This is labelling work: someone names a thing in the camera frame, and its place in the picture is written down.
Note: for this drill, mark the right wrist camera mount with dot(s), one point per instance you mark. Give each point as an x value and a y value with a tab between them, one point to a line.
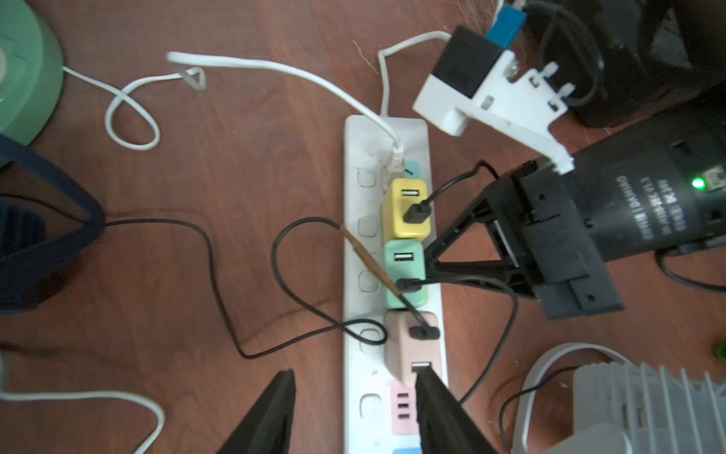
477	77

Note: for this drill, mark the green fan at back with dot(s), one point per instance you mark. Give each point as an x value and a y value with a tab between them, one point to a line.
32	72

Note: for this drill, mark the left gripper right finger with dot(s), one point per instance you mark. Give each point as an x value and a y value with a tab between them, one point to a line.
444	427

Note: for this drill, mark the navy blue desk fan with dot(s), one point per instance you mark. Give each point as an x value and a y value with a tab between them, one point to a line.
28	259

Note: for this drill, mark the white power strip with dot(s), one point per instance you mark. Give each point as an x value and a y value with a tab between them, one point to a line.
379	413

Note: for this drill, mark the pink USB charger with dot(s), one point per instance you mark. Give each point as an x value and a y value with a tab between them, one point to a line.
406	354

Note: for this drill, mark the green USB charger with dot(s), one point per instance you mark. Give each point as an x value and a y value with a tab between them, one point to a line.
403	259

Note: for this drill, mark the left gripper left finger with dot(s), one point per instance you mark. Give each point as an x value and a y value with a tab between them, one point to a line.
267	427

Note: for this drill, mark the white desk fan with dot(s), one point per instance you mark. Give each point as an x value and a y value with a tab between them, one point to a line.
622	407

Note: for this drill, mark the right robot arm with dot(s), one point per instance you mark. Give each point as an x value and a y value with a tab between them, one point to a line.
629	63

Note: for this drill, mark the yellow USB charger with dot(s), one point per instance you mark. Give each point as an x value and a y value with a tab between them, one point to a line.
403	193

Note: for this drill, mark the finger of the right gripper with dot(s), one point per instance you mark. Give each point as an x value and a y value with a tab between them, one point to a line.
489	275
479	211

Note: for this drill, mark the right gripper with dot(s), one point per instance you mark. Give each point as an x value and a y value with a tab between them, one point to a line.
656	186

